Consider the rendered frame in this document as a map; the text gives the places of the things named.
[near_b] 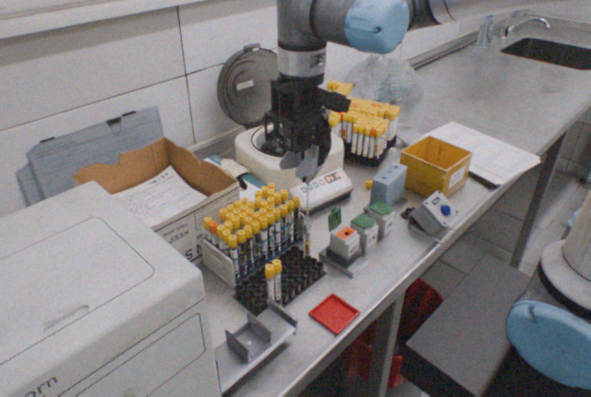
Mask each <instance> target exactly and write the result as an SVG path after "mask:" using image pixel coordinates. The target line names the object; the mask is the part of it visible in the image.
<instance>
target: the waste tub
mask: <svg viewBox="0 0 591 397"><path fill-rule="evenodd" d="M400 152H401V158H400V164H402V165H405V166H407V168H406V176H405V181H404V188H406V189H408V190H410V191H412V192H415V193H417V194H419V195H421V196H423V197H425V198H429V197H430V196H431V195H432V194H434V193H435V192H436V191H438V190H439V191H440V192H441V193H442V195H443V196H444V197H445V198H448V197H449V196H451V195H453V194H454V193H456V192H457V191H458V190H460V189H461V188H462V187H463V186H465V184H466V180H467V177H468V172H469V168H470V164H471V161H472V157H473V154H474V152H472V151H470V150H466V149H463V148H461V147H458V146H455V145H452V144H450V142H448V141H445V140H442V139H440V138H436V137H433V136H431V135H428V136H426V137H424V138H422V139H421V140H419V141H416V142H415V143H413V144H411V146H409V147H408V148H406V149H404V150H401V151H400Z"/></svg>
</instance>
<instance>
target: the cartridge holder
mask: <svg viewBox="0 0 591 397"><path fill-rule="evenodd" d="M361 252H362V247H359V249H358V250H357V251H355V252H354V253H353V254H351V255H350V256H349V257H348V258H346V257H345V256H343V255H341V254H339V253H338V252H336V251H334V250H332V249H331V248H330V245H328V246H326V247H325V248H323V249H322V250H321V251H320V252H319V257H320V258H321V259H324V260H325V262H328V263H330V264H331V265H332V266H334V267H335V268H337V269H339V270H340V271H343V272H345V273H346V274H348V275H350V276H351V277H354V276H355V275H356V274H358V273H359V272H360V271H361V270H363V269H364V268H365V267H366V266H367V265H368V259H367V258H366V257H364V256H362V255H361Z"/></svg>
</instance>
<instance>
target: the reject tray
mask: <svg viewBox="0 0 591 397"><path fill-rule="evenodd" d="M308 314H309V315H310V316H311V317H312V318H313V319H315V320H316V321H317V322H318V323H320V324H321V325H322V326H324V327H325V329H326V330H328V331H330V332H332V333H333V334H334V335H336V336H338V335H339V334H341V333H342V332H343V331H344V330H345V328H346V327H347V326H348V325H349V324H350V323H351V322H352V321H353V320H354V319H356V318H357V317H358V316H360V315H361V311H360V310H357V309H356V308H354V307H352V306H351V305H349V304H348V303H346V302H345V301H344V300H343V299H342V298H340V297H339V296H337V295H335V294H334V293H333V292H332V294H331V295H329V296H327V297H326V298H325V299H323V300H322V301H321V302H320V303H319V304H318V305H316V306H315V307H314V308H313V309H311V310H310V311H309V312H308Z"/></svg>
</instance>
